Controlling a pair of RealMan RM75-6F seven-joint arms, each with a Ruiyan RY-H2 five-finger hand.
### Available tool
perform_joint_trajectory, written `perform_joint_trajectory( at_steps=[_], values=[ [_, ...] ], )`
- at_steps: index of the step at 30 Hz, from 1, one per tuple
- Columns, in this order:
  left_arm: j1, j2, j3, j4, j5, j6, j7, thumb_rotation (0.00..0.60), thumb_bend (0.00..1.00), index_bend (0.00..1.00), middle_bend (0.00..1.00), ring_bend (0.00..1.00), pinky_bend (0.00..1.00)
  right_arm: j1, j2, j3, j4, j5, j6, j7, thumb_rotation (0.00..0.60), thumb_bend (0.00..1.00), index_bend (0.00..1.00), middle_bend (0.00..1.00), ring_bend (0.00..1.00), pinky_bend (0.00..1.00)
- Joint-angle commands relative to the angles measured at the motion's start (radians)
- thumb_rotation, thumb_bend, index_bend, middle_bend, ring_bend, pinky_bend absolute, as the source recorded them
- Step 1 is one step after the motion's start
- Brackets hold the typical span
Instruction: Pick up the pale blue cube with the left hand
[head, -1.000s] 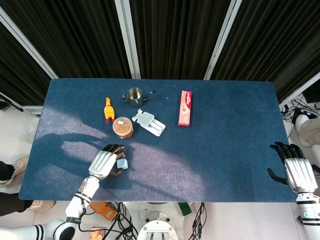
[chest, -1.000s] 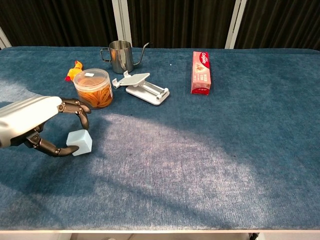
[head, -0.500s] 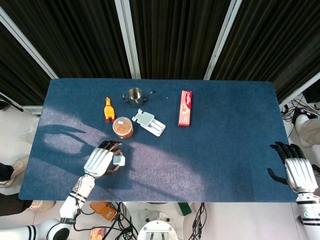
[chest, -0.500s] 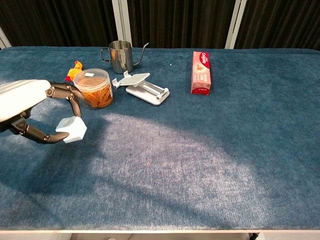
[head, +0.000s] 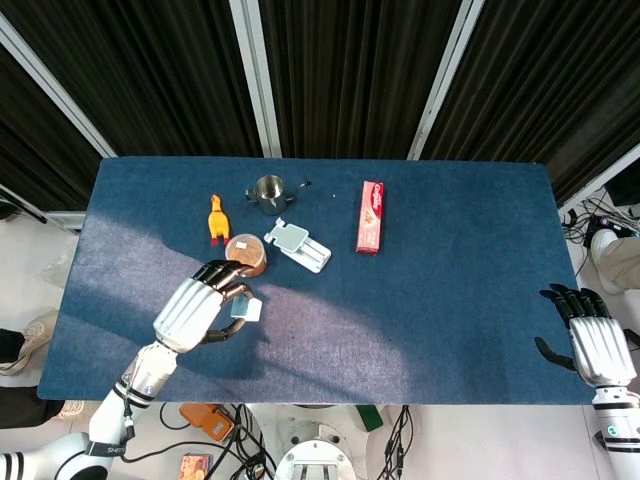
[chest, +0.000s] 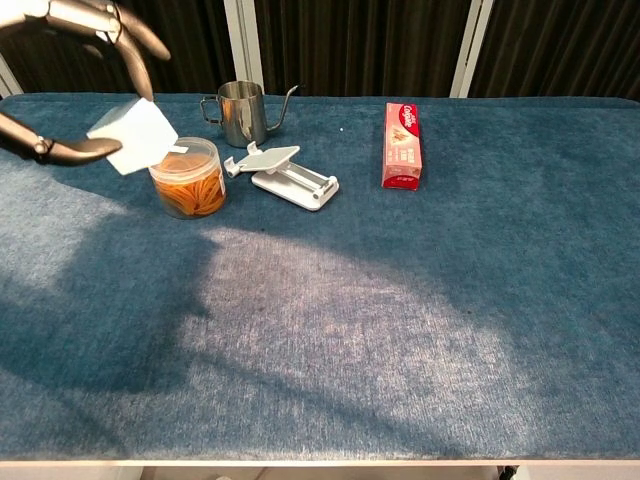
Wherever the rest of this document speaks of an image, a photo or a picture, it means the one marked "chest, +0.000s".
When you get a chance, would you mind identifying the blue felt table cloth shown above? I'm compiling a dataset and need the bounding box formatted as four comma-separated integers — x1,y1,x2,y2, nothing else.
0,91,640,462

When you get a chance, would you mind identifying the white folding phone stand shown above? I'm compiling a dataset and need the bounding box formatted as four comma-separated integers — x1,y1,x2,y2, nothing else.
222,141,341,213

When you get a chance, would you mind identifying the stainless steel gooseneck pitcher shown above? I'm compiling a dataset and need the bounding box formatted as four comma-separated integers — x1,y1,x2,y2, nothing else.
200,81,304,149

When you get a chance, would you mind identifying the dark pleated curtain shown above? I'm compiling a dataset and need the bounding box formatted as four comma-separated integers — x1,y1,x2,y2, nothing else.
0,0,640,101

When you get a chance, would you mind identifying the red Colgate toothpaste box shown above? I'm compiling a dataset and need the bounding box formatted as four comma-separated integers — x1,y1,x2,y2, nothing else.
380,102,424,193

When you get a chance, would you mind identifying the small light blue cube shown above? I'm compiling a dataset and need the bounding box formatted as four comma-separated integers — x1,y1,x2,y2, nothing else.
85,96,180,177

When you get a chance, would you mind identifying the white window frame post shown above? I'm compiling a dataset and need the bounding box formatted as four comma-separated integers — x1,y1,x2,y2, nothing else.
222,0,266,98
448,0,496,99
0,52,24,99

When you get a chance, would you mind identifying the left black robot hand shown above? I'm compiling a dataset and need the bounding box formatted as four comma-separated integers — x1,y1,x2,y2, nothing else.
0,0,173,168

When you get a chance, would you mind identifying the clear jar of rubber bands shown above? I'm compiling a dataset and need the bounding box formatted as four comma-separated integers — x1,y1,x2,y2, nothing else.
147,136,228,221

